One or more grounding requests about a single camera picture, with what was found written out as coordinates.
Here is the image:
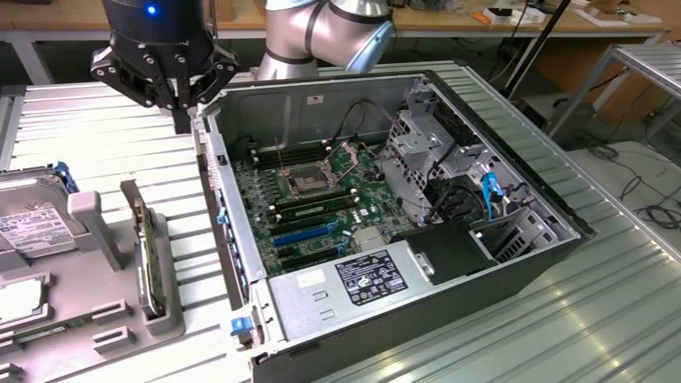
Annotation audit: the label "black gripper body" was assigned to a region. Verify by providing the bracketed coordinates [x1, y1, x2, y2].
[102, 0, 213, 81]

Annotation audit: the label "green graphics card black fan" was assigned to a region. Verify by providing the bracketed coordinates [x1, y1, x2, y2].
[118, 179, 170, 318]

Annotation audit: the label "thin metal locking lever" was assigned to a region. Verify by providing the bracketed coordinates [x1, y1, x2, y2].
[273, 136, 286, 176]

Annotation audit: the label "black RAM slot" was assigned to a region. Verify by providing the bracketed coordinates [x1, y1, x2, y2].
[256, 150, 334, 167]
[256, 146, 332, 162]
[254, 142, 330, 158]
[269, 189, 357, 211]
[254, 138, 330, 154]

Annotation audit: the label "blue plastic disk carrier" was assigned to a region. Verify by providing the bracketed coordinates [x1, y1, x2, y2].
[51, 160, 81, 196]

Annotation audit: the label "metal socket cover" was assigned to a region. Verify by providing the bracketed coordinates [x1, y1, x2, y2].
[317, 140, 366, 189]

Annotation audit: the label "CPU socket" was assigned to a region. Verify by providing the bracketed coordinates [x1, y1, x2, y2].
[284, 161, 334, 199]

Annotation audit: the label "green RAM stick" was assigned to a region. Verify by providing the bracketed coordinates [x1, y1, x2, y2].
[0, 313, 94, 344]
[274, 195, 358, 223]

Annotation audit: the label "long black expansion slot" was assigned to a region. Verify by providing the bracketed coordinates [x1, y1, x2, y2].
[280, 251, 345, 275]
[268, 217, 336, 237]

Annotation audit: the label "silver hard disk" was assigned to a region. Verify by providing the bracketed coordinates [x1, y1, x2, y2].
[0, 167, 73, 256]

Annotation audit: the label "green motherboard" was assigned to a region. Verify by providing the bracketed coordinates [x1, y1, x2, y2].
[230, 137, 421, 280]

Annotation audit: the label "silver metal disk bay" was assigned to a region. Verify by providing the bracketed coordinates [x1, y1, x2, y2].
[381, 107, 480, 224]

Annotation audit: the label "wooden workbench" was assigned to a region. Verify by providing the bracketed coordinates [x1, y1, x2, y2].
[0, 0, 670, 87]

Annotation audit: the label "silver chipset heat sink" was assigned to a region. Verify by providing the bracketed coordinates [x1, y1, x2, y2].
[353, 229, 388, 251]

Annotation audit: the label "grey parts rack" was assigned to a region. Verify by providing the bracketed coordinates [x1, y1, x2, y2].
[0, 191, 188, 383]

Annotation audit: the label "orange white small box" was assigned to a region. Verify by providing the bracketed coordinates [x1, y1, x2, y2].
[472, 10, 501, 28]

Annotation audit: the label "black white box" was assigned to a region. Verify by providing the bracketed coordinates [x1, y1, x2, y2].
[486, 6, 546, 26]

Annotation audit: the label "silver CPU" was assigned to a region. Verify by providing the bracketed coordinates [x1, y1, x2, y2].
[0, 278, 47, 324]

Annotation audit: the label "silver power supply unit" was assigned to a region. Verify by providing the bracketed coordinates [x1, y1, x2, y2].
[266, 239, 437, 344]

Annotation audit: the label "black pole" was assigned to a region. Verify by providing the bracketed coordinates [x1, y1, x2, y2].
[502, 0, 573, 99]

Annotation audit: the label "black plastic air shroud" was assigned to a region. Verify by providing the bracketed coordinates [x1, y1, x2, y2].
[392, 220, 498, 286]

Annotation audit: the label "black box on floor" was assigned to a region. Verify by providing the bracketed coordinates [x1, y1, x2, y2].
[518, 94, 597, 140]

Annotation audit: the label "black open PC case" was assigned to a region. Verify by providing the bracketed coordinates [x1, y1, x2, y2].
[185, 69, 596, 383]

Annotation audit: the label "black looped wire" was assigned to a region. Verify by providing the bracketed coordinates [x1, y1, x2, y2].
[340, 99, 388, 140]

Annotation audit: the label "black wire bundle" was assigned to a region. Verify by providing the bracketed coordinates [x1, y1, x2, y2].
[425, 177, 482, 224]

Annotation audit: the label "blue disk wire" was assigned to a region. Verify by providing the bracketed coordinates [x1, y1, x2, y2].
[480, 171, 504, 220]

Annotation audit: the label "grey vented metal bracket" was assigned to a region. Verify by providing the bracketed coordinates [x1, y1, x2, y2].
[468, 207, 561, 265]

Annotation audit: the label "metal slat table frame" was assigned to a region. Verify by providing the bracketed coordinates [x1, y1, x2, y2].
[546, 41, 681, 139]

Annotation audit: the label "black floor cables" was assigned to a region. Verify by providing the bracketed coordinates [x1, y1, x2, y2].
[616, 157, 681, 232]

